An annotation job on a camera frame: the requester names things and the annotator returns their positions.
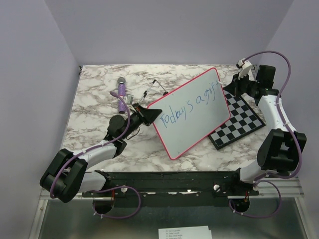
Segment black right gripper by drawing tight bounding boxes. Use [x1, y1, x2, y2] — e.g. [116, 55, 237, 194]
[224, 71, 259, 97]

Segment pink framed whiteboard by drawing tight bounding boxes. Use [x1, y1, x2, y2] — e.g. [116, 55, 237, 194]
[148, 67, 231, 160]

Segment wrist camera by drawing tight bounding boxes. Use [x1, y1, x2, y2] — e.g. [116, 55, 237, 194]
[236, 58, 253, 79]
[124, 94, 134, 105]

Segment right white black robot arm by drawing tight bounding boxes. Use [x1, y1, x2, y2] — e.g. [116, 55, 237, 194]
[224, 60, 307, 195]

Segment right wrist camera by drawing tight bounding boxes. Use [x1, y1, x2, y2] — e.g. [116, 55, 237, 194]
[236, 58, 253, 79]

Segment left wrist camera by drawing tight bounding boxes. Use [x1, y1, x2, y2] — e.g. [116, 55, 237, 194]
[124, 94, 134, 105]

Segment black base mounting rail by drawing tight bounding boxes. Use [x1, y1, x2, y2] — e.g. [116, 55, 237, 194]
[82, 171, 259, 208]

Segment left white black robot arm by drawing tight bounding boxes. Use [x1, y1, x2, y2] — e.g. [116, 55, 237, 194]
[39, 103, 162, 203]

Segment black whiteboard stand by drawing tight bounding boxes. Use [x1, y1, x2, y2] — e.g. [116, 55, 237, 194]
[138, 79, 168, 103]

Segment black white chessboard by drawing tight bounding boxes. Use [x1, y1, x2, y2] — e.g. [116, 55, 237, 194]
[208, 92, 266, 150]

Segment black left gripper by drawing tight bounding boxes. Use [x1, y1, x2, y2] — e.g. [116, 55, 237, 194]
[121, 104, 162, 140]

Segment purple toy microphone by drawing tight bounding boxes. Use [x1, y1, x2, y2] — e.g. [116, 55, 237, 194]
[117, 77, 126, 114]

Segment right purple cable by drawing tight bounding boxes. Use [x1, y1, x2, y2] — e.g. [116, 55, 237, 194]
[229, 51, 304, 218]

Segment white instruction paper sheet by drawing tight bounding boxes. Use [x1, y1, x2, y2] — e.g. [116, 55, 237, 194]
[158, 226, 212, 239]

